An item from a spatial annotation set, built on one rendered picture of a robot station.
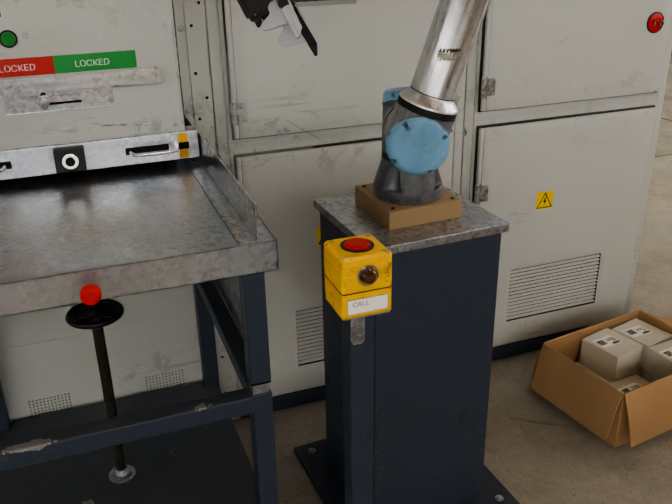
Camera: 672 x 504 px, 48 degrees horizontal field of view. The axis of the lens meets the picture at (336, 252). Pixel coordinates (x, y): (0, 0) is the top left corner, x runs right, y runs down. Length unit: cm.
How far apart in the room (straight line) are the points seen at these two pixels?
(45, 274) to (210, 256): 26
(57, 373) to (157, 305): 31
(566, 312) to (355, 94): 109
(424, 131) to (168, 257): 51
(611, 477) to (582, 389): 25
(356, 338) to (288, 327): 100
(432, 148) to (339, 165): 63
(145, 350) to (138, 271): 87
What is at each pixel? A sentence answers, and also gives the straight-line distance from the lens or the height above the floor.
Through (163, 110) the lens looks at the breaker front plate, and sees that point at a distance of 167.
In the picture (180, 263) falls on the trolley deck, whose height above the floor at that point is 83.
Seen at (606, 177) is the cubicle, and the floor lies 59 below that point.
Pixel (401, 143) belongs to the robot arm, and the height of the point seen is 96.
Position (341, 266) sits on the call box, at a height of 89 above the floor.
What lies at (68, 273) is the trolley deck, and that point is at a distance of 123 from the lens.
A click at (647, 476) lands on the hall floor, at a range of 219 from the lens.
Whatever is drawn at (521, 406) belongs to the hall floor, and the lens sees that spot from 235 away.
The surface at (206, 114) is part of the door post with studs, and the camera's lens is 189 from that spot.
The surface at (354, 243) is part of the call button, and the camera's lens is 109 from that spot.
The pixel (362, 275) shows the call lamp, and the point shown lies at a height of 87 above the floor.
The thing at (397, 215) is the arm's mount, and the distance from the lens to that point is 155.
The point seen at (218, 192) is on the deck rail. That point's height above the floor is 85.
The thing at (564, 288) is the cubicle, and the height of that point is 22.
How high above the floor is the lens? 134
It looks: 24 degrees down
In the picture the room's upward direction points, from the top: 1 degrees counter-clockwise
